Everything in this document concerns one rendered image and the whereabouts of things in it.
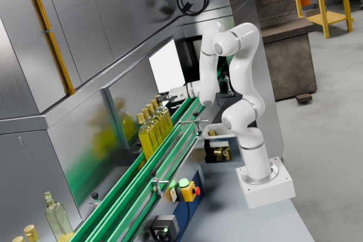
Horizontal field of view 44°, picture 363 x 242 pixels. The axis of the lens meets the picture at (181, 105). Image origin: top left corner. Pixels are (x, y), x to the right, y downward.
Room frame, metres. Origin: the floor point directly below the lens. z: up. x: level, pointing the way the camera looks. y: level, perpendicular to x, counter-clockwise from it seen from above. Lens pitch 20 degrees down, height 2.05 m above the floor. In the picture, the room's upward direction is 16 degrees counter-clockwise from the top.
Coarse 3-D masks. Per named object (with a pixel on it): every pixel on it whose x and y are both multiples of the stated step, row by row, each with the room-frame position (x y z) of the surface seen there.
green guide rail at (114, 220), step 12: (180, 132) 2.27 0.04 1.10; (168, 144) 2.11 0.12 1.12; (156, 156) 1.98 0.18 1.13; (156, 168) 1.95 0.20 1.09; (144, 180) 1.84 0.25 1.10; (132, 192) 1.73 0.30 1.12; (120, 204) 1.63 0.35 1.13; (132, 204) 1.70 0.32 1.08; (120, 216) 1.61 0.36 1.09; (108, 228) 1.52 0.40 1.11; (96, 240) 1.44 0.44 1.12
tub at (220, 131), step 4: (212, 124) 2.46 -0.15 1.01; (216, 124) 2.45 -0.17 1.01; (220, 124) 2.44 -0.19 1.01; (208, 128) 2.45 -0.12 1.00; (212, 128) 2.46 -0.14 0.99; (216, 128) 2.45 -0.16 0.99; (220, 128) 2.44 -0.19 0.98; (224, 128) 2.43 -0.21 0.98; (204, 132) 2.39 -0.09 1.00; (208, 132) 2.44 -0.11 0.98; (216, 132) 2.45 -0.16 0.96; (220, 132) 2.44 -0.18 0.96; (224, 132) 2.43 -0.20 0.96; (228, 132) 2.42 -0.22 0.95; (204, 136) 2.38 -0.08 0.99; (208, 136) 2.42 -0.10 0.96; (212, 136) 2.30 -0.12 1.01; (216, 136) 2.28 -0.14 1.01; (220, 136) 2.27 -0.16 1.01; (224, 136) 2.26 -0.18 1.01; (228, 136) 2.25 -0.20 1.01; (232, 136) 2.24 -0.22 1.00
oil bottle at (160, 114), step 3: (159, 111) 2.22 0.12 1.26; (156, 114) 2.21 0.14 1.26; (159, 114) 2.20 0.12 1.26; (162, 114) 2.22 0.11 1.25; (159, 117) 2.20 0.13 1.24; (162, 117) 2.21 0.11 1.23; (162, 120) 2.20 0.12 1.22; (165, 120) 2.23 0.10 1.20; (162, 123) 2.19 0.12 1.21; (165, 123) 2.22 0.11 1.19; (165, 126) 2.21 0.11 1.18; (168, 126) 2.24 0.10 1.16; (165, 129) 2.20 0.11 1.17; (168, 129) 2.23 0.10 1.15; (165, 132) 2.20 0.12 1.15; (168, 132) 2.22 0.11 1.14; (165, 135) 2.19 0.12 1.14
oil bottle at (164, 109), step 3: (162, 108) 2.27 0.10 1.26; (165, 108) 2.27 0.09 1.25; (162, 111) 2.25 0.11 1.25; (165, 111) 2.26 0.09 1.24; (168, 111) 2.28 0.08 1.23; (165, 114) 2.25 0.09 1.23; (168, 114) 2.27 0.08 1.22; (165, 117) 2.25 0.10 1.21; (168, 117) 2.26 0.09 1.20; (168, 120) 2.25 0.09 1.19; (171, 120) 2.29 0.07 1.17; (168, 123) 2.25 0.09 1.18; (171, 123) 2.28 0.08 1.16; (171, 126) 2.27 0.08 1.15; (171, 129) 2.26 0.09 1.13
